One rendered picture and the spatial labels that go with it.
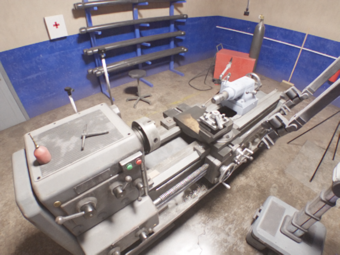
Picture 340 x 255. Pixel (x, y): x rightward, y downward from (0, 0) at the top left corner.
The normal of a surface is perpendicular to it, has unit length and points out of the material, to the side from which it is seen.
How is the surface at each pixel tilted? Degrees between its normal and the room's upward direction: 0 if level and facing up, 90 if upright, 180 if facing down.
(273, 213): 0
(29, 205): 46
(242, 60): 90
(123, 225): 32
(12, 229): 0
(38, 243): 0
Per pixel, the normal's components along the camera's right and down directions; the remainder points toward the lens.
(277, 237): 0.00, -0.77
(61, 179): 0.44, -0.20
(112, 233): 0.33, -0.39
